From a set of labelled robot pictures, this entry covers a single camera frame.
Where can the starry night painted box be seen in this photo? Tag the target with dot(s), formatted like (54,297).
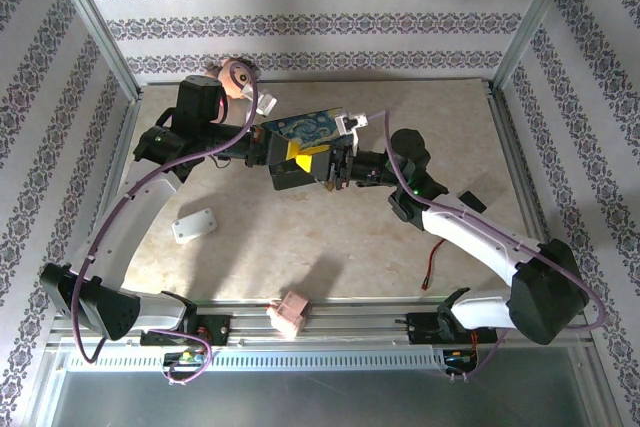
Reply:
(305,129)

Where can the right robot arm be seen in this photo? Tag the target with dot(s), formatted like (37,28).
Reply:
(545,292)

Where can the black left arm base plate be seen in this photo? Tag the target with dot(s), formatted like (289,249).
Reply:
(217,329)

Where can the plush doll in pink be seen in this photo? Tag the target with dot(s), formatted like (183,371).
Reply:
(232,74)

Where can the aluminium left corner post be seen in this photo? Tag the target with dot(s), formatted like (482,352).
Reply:
(100,32)

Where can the aluminium right corner post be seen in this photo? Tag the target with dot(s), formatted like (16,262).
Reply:
(535,22)

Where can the white rest plate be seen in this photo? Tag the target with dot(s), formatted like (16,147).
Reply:
(195,225)

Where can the grey metal sheet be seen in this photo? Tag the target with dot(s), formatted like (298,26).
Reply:
(320,397)

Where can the black rest block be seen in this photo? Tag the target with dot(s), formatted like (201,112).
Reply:
(473,201)

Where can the aluminium left side rail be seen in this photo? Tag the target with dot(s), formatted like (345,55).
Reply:
(117,162)

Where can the aluminium right side rail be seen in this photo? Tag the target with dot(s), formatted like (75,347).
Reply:
(520,172)

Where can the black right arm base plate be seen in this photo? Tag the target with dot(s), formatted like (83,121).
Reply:
(422,329)

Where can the aluminium front rail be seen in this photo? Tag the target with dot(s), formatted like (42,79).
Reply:
(350,322)

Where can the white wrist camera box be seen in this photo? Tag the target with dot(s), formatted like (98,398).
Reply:
(350,123)
(267,103)

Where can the aluminium rail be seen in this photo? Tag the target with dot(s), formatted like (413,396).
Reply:
(520,172)
(350,322)
(117,162)

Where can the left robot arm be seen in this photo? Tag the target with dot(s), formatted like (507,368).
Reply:
(122,227)

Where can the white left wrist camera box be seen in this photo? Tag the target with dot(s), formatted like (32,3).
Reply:
(267,103)

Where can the pink block on rail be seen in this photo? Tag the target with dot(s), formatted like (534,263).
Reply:
(289,314)

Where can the aluminium corner post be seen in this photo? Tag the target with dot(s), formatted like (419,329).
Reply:
(535,22)
(100,32)

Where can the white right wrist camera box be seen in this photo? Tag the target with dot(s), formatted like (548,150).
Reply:
(350,123)

